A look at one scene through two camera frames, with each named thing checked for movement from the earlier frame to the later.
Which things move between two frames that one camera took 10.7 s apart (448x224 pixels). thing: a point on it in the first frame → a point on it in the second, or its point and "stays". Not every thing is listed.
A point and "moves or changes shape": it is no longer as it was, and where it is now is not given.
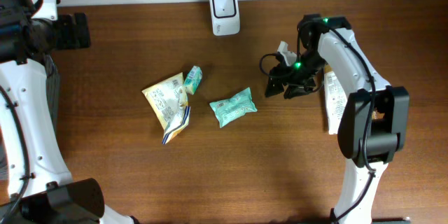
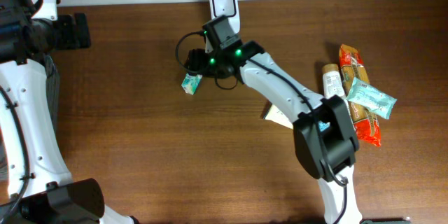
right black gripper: [282, 69] → [199, 62]
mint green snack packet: [231, 108] moves or changes shape
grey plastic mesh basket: [54, 88] stays
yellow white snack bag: [169, 101] → [277, 116]
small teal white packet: [192, 80] stays
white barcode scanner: [225, 12] stays
